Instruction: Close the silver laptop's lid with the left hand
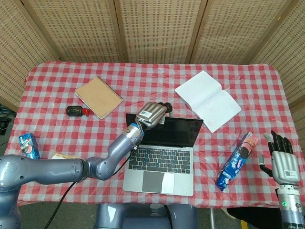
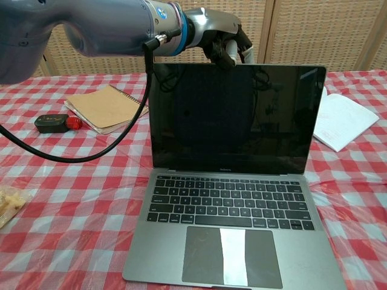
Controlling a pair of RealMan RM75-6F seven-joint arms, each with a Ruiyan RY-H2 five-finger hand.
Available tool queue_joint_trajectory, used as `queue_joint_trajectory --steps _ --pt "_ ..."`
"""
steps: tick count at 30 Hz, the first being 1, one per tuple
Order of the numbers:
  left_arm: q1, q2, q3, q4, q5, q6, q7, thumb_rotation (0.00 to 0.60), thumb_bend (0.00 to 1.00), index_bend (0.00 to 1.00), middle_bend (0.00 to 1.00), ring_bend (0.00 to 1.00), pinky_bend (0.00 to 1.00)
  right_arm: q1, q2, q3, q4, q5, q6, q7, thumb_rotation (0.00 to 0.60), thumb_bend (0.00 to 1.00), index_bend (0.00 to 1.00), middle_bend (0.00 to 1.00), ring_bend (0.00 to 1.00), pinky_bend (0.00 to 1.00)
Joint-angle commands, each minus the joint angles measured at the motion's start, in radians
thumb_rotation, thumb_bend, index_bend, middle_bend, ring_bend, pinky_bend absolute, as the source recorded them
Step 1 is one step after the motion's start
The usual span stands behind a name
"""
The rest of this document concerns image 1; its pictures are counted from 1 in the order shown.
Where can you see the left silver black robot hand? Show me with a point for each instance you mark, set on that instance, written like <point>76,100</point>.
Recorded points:
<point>152,114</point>

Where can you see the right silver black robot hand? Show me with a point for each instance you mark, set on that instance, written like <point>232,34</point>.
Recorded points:
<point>284,167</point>

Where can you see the silver laptop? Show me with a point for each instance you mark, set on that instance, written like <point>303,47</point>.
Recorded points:
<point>174,136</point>

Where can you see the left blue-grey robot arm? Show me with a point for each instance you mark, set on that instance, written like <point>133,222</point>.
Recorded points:
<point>59,169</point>

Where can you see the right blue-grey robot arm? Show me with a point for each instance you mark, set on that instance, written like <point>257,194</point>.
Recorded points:
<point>289,210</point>

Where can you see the open white notebook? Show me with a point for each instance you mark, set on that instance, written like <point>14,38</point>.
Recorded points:
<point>207,100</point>

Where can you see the red white checkered tablecloth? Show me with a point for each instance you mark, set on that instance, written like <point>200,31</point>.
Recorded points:
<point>152,83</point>

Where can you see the long blue cookie package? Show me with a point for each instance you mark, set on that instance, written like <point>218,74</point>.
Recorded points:
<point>237,162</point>

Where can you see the brown spiral notebook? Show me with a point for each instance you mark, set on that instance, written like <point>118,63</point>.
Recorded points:
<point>98,96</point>

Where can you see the black device with red cap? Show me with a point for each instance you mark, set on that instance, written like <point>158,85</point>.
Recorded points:
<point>75,111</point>

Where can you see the clear bag of yellow snacks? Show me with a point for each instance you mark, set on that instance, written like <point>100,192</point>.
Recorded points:
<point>63,156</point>

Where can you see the blue-grey robot torso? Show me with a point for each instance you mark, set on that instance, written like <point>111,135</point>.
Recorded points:
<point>143,218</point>

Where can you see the small blue cookie box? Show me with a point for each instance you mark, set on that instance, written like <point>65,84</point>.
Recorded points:
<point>29,145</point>

